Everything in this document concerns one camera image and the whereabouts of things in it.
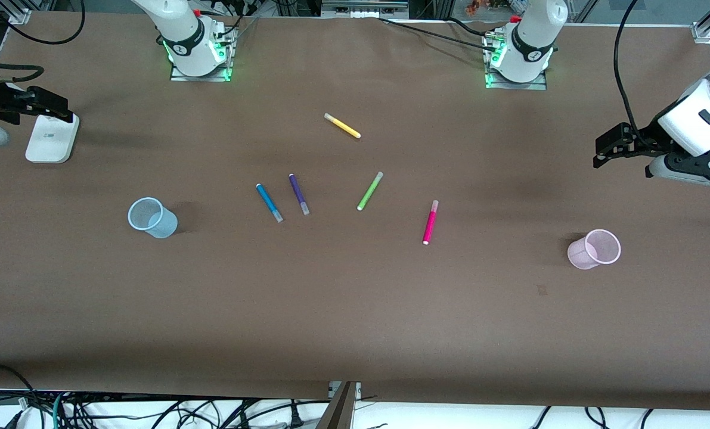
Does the pink marker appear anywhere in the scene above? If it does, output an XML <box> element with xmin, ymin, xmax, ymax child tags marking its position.
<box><xmin>422</xmin><ymin>200</ymin><xmax>439</xmax><ymax>245</ymax></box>

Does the blue marker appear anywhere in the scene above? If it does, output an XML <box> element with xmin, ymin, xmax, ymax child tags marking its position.
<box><xmin>256</xmin><ymin>183</ymin><xmax>284</xmax><ymax>223</ymax></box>

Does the white desk lamp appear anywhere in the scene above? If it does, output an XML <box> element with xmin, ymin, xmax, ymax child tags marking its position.
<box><xmin>25</xmin><ymin>113</ymin><xmax>80</xmax><ymax>164</ymax></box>

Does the translucent pink cup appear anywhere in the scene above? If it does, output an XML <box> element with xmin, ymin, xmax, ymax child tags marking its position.
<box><xmin>568</xmin><ymin>229</ymin><xmax>622</xmax><ymax>270</ymax></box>

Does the translucent blue cup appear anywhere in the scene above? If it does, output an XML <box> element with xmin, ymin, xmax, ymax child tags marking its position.
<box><xmin>128</xmin><ymin>197</ymin><xmax>178</xmax><ymax>239</ymax></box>

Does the green marker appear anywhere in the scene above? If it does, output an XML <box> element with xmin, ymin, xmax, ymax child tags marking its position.
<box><xmin>356</xmin><ymin>172</ymin><xmax>385</xmax><ymax>212</ymax></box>

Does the purple marker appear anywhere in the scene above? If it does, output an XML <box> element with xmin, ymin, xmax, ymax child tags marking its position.
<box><xmin>289</xmin><ymin>173</ymin><xmax>311</xmax><ymax>216</ymax></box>

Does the yellow marker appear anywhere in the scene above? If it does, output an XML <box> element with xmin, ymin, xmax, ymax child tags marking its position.
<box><xmin>324</xmin><ymin>113</ymin><xmax>362</xmax><ymax>139</ymax></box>

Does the brown table cover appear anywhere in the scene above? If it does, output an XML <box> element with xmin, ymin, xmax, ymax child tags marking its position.
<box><xmin>0</xmin><ymin>12</ymin><xmax>710</xmax><ymax>412</ymax></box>

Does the aluminium profile bar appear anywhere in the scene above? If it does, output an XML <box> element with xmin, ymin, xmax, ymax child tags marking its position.
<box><xmin>316</xmin><ymin>381</ymin><xmax>361</xmax><ymax>429</ymax></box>

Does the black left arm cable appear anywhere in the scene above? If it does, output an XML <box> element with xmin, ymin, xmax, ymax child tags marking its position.
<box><xmin>613</xmin><ymin>0</ymin><xmax>659</xmax><ymax>150</ymax></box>

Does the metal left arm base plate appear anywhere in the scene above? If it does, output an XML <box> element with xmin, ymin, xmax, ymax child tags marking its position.
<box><xmin>483</xmin><ymin>30</ymin><xmax>548</xmax><ymax>90</ymax></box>

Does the black cable on table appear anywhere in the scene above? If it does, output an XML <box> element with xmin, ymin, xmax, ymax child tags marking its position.
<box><xmin>379</xmin><ymin>17</ymin><xmax>498</xmax><ymax>47</ymax></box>

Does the black floor cable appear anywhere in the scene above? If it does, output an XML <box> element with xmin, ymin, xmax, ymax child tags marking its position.
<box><xmin>0</xmin><ymin>362</ymin><xmax>36</xmax><ymax>412</ymax></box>

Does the grey metal rail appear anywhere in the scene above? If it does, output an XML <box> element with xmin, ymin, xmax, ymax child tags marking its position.
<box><xmin>321</xmin><ymin>0</ymin><xmax>410</xmax><ymax>18</ymax></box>

